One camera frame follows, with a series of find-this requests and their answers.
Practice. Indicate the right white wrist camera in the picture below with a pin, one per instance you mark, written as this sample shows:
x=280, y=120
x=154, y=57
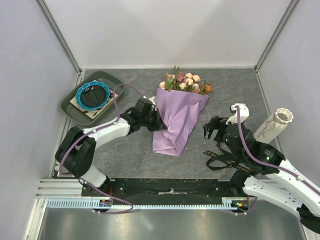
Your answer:
x=240, y=112

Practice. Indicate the blue rimmed black plate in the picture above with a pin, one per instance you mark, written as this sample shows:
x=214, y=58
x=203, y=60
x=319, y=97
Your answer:
x=92, y=95

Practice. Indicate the white ceramic vase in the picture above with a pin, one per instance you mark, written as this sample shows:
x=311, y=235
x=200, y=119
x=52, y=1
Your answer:
x=273, y=125

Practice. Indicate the black ribbon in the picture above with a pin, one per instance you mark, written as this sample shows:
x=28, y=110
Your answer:
x=225, y=161

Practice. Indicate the dark green tray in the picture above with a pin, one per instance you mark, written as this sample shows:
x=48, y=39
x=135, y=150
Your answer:
x=76, y=116

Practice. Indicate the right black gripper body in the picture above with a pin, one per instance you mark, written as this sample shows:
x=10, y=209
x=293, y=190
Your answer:
x=219, y=123

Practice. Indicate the right aluminium frame post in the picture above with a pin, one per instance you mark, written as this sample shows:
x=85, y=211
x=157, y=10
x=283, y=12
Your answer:
x=276, y=33

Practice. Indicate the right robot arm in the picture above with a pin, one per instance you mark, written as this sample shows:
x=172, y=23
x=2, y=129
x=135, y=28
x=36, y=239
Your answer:
x=271, y=176

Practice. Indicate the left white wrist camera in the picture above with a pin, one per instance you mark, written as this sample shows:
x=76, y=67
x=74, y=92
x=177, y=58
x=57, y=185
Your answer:
x=150, y=101

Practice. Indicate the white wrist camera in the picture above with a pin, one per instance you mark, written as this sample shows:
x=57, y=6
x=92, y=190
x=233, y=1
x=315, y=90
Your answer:
x=150, y=101
x=240, y=112

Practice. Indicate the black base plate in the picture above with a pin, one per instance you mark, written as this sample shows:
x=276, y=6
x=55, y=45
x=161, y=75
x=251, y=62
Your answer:
x=170, y=191

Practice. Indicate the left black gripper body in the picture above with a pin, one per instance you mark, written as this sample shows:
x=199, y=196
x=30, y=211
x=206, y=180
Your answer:
x=151, y=120

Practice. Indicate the left aluminium frame post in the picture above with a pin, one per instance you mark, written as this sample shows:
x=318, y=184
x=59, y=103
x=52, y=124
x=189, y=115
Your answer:
x=58, y=34

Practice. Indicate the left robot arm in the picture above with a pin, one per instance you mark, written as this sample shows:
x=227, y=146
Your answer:
x=78, y=147

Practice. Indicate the aluminium front rail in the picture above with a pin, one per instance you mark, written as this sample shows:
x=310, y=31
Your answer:
x=71, y=189

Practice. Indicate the aluminium frame post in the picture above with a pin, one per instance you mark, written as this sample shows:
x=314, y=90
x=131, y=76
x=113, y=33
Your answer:
x=276, y=33
x=58, y=34

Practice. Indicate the purple flower bouquet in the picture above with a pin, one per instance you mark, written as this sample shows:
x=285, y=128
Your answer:
x=180, y=98

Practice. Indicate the light blue cable duct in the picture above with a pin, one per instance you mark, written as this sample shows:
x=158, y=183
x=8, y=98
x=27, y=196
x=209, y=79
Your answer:
x=65, y=203

